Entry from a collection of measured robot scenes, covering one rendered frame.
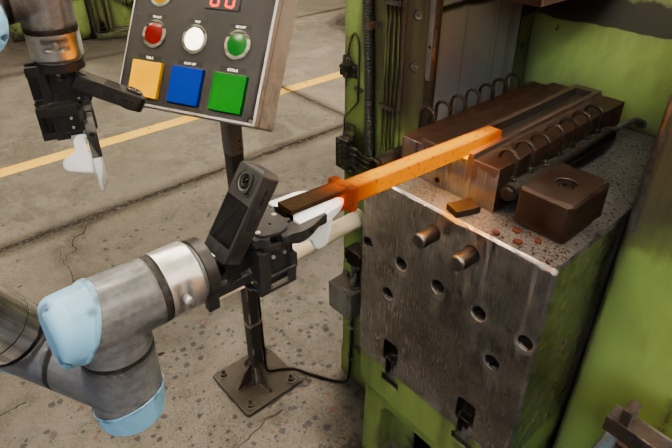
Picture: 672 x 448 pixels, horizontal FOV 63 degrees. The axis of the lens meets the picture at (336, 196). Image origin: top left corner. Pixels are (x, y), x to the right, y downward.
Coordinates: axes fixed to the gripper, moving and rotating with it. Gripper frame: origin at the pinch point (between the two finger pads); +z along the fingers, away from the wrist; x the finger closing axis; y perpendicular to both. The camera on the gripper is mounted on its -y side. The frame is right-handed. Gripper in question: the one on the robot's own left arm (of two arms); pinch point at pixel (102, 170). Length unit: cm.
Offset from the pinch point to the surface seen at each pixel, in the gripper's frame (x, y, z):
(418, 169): 35, -41, -8
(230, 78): -7.9, -26.3, -10.0
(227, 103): -6.1, -24.7, -5.8
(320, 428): 1, -40, 93
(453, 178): 30, -52, -1
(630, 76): 23, -100, -9
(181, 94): -14.4, -17.7, -6.0
